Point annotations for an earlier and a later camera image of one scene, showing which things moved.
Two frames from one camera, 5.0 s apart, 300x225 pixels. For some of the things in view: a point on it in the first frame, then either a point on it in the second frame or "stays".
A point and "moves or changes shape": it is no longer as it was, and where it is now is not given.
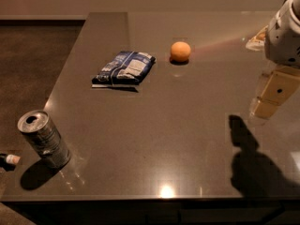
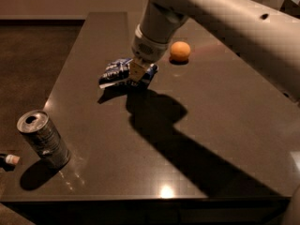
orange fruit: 180,52 stays
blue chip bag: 124,69 moves or changes shape
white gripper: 282,40 to 148,49
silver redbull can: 40,134 stays
